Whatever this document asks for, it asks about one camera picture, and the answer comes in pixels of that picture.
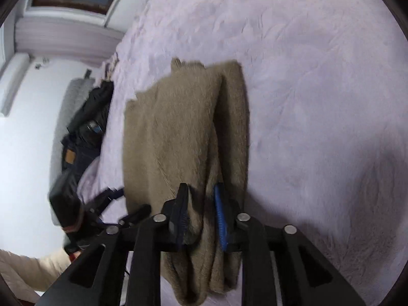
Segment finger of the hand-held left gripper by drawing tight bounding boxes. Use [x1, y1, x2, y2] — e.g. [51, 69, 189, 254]
[85, 187, 125, 215]
[119, 203, 152, 228]

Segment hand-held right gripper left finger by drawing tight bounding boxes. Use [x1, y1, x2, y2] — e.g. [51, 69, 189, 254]
[36, 183, 190, 306]

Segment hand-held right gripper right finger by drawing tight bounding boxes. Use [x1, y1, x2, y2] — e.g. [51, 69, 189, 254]
[213, 183, 367, 306]

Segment brown knit sweater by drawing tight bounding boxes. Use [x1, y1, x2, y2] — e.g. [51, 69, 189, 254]
[123, 58, 251, 305]

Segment lilac folded quilt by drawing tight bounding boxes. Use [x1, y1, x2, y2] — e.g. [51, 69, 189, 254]
[77, 158, 104, 206]

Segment dark blue jeans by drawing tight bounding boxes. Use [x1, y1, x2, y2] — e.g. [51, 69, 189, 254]
[60, 135, 100, 181]

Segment black jacket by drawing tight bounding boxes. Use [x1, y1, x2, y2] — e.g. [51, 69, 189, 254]
[66, 81, 114, 149]

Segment lilac plush blanket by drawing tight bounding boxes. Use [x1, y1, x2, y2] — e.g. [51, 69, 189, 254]
[96, 0, 408, 306]

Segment lilac curtain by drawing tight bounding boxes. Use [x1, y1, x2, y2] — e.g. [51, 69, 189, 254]
[15, 17, 125, 68]

